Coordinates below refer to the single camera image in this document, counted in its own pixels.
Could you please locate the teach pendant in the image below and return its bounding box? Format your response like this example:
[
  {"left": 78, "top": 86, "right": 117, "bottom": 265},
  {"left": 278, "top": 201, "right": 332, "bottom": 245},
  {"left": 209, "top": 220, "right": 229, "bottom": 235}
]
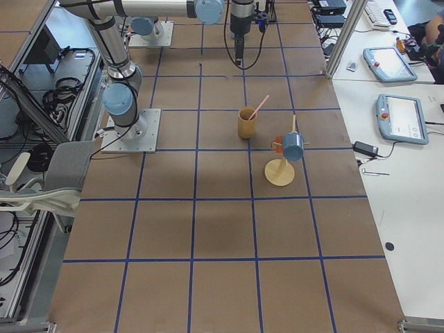
[
  {"left": 363, "top": 47, "right": 417, "bottom": 83},
  {"left": 376, "top": 94, "right": 429, "bottom": 145}
]

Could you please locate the pink chopstick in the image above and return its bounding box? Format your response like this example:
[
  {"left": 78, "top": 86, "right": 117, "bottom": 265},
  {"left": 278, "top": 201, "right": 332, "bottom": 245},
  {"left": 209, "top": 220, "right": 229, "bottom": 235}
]
[{"left": 248, "top": 95, "right": 270, "bottom": 121}]

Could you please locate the black box on shelf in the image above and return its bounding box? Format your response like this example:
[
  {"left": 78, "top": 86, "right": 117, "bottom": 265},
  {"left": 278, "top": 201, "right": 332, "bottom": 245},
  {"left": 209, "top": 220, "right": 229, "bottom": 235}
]
[{"left": 19, "top": 25, "right": 61, "bottom": 73}]

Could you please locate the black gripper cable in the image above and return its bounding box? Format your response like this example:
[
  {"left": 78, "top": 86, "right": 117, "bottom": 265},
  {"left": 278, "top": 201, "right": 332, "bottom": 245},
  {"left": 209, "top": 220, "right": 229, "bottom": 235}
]
[{"left": 223, "top": 10, "right": 267, "bottom": 71}]

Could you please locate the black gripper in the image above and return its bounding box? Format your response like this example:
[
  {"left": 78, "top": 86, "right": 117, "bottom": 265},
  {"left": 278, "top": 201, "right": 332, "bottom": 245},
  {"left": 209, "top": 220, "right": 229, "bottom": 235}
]
[{"left": 230, "top": 0, "right": 255, "bottom": 66}]

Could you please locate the lower teach pendant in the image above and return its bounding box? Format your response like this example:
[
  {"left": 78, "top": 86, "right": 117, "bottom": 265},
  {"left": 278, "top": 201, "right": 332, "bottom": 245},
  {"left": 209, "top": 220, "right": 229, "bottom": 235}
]
[{"left": 376, "top": 94, "right": 429, "bottom": 145}]

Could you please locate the orange cup on stand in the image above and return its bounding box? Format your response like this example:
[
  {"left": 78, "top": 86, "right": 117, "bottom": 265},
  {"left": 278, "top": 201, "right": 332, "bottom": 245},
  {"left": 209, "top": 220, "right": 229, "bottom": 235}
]
[{"left": 271, "top": 135, "right": 284, "bottom": 154}]

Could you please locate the wooden cup stand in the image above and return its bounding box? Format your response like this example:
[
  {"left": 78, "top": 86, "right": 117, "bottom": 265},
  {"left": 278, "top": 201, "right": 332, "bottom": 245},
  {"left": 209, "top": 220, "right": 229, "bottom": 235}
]
[{"left": 264, "top": 114, "right": 307, "bottom": 187}]

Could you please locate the blue plastic cup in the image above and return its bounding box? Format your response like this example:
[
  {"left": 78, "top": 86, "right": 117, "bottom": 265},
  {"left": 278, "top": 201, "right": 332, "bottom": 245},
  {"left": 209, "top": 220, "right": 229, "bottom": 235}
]
[{"left": 282, "top": 132, "right": 304, "bottom": 162}]

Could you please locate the bamboo chopstick holder cup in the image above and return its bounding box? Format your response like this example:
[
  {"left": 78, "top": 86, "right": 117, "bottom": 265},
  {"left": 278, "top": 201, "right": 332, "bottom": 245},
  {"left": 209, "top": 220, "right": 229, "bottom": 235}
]
[{"left": 237, "top": 107, "right": 256, "bottom": 139}]

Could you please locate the aluminium frame post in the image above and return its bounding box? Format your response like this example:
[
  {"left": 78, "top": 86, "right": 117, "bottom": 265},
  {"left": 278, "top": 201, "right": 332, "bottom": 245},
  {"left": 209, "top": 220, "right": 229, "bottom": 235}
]
[{"left": 325, "top": 0, "right": 367, "bottom": 79}]

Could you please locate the upper teach pendant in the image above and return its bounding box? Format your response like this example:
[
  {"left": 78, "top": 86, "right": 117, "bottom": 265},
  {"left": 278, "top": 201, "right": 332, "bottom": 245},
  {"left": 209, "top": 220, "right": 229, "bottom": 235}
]
[{"left": 363, "top": 47, "right": 417, "bottom": 83}]

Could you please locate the metal hex key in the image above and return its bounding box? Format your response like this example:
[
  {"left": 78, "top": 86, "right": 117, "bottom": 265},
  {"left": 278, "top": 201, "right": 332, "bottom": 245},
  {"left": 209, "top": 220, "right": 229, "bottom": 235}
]
[{"left": 361, "top": 169, "right": 389, "bottom": 176}]

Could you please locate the white keyboard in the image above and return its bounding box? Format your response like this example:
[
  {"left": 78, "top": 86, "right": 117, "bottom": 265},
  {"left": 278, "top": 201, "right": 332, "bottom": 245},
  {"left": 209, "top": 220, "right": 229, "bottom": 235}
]
[{"left": 363, "top": 1, "right": 391, "bottom": 31}]

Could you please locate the black power adapter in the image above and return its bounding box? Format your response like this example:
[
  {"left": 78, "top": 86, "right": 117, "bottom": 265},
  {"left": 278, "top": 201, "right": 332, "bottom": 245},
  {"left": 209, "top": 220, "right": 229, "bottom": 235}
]
[{"left": 352, "top": 141, "right": 378, "bottom": 157}]

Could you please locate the grey office chair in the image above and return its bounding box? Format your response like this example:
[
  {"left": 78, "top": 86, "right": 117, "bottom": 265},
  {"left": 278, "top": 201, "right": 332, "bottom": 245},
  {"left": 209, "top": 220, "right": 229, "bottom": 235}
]
[{"left": 1, "top": 140, "right": 94, "bottom": 232}]

